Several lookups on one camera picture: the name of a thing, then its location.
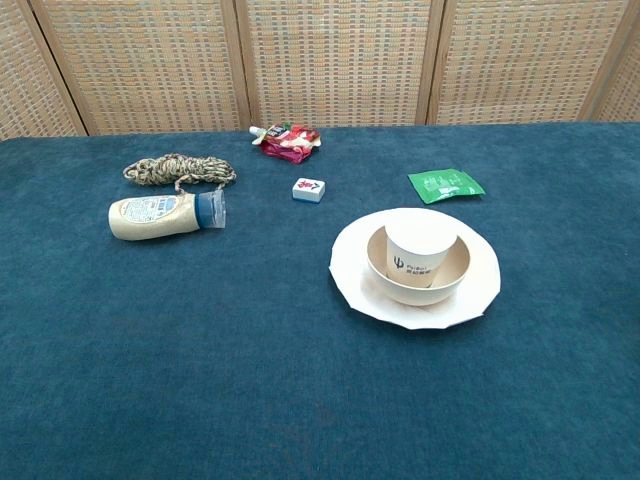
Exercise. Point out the red spouted drink pouch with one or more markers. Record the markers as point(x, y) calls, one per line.
point(290, 142)

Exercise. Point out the mayonnaise squeeze bottle blue cap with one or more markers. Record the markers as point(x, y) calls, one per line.
point(155, 216)

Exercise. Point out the white mahjong tile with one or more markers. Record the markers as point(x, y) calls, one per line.
point(309, 190)

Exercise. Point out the white paper plate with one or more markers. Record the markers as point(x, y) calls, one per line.
point(350, 270)

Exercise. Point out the white paper cup with logo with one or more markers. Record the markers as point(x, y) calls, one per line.
point(419, 255)

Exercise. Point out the green tea sachet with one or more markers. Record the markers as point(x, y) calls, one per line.
point(444, 185)

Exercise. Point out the woven folding screen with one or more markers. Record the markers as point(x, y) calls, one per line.
point(320, 60)

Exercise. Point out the cream white bowl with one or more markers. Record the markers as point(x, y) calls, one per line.
point(400, 292)

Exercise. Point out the blue table cloth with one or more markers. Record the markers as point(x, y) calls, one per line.
point(200, 350)

